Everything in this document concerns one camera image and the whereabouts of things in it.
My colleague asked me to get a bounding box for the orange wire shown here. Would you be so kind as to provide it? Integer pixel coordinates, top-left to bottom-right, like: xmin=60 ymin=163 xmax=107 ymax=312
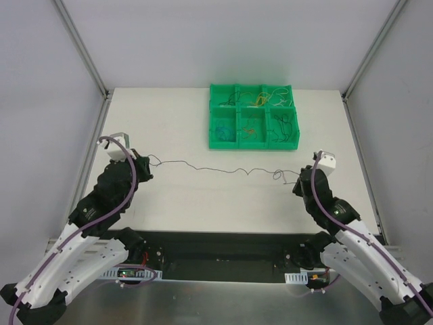
xmin=242 ymin=114 xmax=260 ymax=140

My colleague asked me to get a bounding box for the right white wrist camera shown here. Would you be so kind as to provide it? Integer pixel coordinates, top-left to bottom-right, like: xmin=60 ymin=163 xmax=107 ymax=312
xmin=313 ymin=150 xmax=337 ymax=177

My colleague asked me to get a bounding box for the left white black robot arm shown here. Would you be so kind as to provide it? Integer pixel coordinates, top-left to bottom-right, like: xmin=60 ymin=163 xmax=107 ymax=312
xmin=1 ymin=151 xmax=153 ymax=324

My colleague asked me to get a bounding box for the aluminium frame post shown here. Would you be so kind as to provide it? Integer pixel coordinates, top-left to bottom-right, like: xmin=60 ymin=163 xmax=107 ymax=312
xmin=51 ymin=0 xmax=110 ymax=99
xmin=342 ymin=0 xmax=409 ymax=102

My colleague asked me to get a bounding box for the green six-compartment bin tray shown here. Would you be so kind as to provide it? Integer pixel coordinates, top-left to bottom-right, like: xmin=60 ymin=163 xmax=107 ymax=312
xmin=208 ymin=84 xmax=300 ymax=152

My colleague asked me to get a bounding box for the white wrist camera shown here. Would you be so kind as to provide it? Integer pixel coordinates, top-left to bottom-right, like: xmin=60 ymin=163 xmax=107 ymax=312
xmin=313 ymin=150 xmax=337 ymax=177
xmin=97 ymin=132 xmax=133 ymax=161

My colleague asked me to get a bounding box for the left white cable duct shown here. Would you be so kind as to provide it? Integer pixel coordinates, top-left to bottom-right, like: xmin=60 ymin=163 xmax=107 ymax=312
xmin=98 ymin=267 xmax=162 ymax=282

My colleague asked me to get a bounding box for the blue wire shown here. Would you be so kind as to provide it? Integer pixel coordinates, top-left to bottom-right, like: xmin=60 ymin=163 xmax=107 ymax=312
xmin=215 ymin=118 xmax=235 ymax=142

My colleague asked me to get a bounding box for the white cable duct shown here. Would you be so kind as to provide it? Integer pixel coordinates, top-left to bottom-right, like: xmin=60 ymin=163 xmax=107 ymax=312
xmin=98 ymin=267 xmax=162 ymax=282
xmin=284 ymin=272 xmax=309 ymax=285

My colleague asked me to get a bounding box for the thin black wire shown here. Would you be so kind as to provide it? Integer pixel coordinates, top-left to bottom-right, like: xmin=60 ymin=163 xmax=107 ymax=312
xmin=270 ymin=114 xmax=295 ymax=143

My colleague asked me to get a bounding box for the purple yellow wire bundle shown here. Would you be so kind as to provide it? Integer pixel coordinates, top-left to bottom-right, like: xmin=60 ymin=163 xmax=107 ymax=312
xmin=147 ymin=154 xmax=300 ymax=186

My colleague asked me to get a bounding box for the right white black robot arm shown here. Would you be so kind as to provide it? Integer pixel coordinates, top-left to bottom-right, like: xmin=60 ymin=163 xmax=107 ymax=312
xmin=292 ymin=165 xmax=432 ymax=324

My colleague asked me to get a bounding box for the left aluminium frame post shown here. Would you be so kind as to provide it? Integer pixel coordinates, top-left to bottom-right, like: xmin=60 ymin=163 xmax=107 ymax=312
xmin=51 ymin=0 xmax=110 ymax=99

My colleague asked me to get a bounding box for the thin clear white wire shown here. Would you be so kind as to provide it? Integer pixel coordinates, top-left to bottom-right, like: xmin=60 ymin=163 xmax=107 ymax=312
xmin=267 ymin=86 xmax=294 ymax=108

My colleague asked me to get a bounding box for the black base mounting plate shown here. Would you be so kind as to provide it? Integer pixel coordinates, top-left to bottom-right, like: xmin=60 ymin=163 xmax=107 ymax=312
xmin=137 ymin=231 xmax=324 ymax=283

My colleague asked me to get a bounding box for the right aluminium frame post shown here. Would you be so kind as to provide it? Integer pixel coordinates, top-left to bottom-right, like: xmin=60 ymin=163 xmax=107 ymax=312
xmin=342 ymin=0 xmax=409 ymax=102

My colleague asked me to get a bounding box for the right white cable duct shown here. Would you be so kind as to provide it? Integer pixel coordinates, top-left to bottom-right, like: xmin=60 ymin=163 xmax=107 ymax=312
xmin=284 ymin=272 xmax=309 ymax=285

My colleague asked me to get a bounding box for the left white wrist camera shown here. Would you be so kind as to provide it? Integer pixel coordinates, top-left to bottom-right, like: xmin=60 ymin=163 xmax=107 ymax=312
xmin=97 ymin=132 xmax=133 ymax=161

